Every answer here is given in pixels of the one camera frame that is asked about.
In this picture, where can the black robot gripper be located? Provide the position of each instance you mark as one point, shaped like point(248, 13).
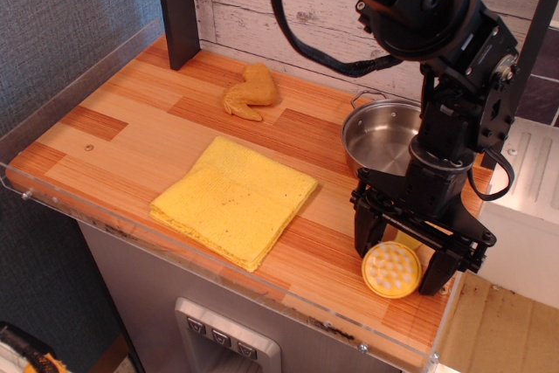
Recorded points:
point(426, 203)

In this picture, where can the yellow round scrub brush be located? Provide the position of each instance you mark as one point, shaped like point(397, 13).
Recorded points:
point(392, 269)

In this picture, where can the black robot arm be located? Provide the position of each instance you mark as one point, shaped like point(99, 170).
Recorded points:
point(468, 61)

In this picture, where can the stainless steel pot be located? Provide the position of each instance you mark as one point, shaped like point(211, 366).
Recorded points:
point(377, 134)

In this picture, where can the white toy appliance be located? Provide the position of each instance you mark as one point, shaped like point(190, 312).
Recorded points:
point(525, 221)

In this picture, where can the folded yellow cloth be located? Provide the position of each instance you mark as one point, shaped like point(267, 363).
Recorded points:
point(234, 201)

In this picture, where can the toy fried chicken wing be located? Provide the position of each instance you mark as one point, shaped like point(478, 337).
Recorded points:
point(257, 89)

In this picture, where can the silver water dispenser panel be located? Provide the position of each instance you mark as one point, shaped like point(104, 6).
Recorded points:
point(225, 338)

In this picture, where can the grey toy fridge cabinet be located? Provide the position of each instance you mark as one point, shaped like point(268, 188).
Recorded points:
point(145, 289)

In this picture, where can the orange object bottom left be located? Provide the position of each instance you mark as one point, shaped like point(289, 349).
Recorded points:
point(44, 364)

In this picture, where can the dark right shelf post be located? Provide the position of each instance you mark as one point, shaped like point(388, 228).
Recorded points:
point(535, 89)

